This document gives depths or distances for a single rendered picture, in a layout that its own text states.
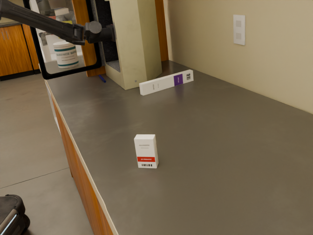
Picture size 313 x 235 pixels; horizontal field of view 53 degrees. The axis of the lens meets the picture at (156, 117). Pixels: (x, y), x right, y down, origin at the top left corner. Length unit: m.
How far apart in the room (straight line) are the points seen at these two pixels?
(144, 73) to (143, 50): 0.10
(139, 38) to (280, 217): 0.99
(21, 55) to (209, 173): 5.81
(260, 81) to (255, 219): 0.74
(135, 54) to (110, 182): 0.76
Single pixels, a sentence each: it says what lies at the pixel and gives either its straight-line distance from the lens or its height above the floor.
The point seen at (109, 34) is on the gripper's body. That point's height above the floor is 1.18.
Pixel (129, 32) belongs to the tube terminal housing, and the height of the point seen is 1.19.
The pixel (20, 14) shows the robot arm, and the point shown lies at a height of 1.31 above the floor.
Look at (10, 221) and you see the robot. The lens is 2.06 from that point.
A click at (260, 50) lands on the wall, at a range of 1.26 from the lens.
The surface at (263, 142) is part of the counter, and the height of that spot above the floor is 0.94.
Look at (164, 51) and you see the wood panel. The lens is 1.88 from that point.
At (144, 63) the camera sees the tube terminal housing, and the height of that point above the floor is 1.04.
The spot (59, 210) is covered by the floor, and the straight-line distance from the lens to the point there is 2.37.
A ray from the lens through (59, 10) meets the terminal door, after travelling 1.62.
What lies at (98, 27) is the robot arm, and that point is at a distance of 1.42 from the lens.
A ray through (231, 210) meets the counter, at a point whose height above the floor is 0.94.
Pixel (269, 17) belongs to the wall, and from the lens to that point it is 1.21.
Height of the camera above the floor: 1.37
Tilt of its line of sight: 23 degrees down
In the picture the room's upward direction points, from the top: 7 degrees counter-clockwise
